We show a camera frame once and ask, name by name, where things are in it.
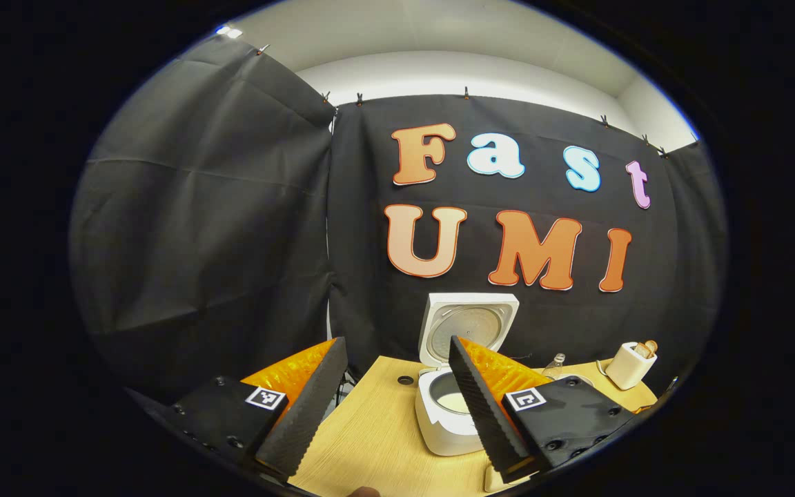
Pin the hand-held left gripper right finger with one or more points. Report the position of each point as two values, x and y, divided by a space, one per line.
480 407

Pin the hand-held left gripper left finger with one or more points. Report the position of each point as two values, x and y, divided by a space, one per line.
315 400

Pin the white rice cooker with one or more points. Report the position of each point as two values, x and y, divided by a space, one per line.
470 324

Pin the clear glass bottle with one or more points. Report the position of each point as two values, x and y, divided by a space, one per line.
555 368

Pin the ceiling light panel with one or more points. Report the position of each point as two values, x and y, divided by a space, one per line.
228 31

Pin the black backdrop cloth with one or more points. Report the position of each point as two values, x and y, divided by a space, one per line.
232 228

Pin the white plate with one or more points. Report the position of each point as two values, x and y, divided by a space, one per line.
577 378

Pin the cream toaster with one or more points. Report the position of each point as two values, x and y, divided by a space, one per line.
625 373

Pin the black tripod stand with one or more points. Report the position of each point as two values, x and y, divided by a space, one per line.
344 390

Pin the toasted bread slice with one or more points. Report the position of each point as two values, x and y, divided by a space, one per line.
646 348

